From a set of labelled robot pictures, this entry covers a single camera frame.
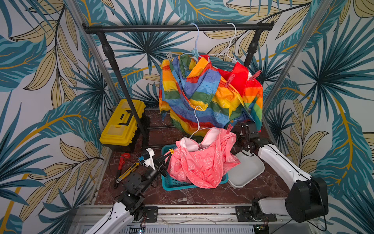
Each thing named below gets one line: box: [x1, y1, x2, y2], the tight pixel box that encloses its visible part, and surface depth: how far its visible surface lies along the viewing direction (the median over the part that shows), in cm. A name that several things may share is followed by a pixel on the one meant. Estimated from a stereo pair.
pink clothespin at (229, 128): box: [225, 123, 234, 135], surface depth 74 cm
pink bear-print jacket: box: [164, 127, 242, 189], surface depth 73 cm
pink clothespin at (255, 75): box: [248, 69, 262, 81], surface depth 60 cm
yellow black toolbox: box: [99, 99, 147, 153], surface depth 88 cm
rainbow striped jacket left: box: [158, 54, 244, 136], surface depth 66 cm
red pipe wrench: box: [115, 153, 131, 181], surface depth 92 cm
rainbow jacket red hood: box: [205, 62, 264, 132], surface depth 66 cm
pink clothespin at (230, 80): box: [224, 73, 236, 88], surface depth 58 cm
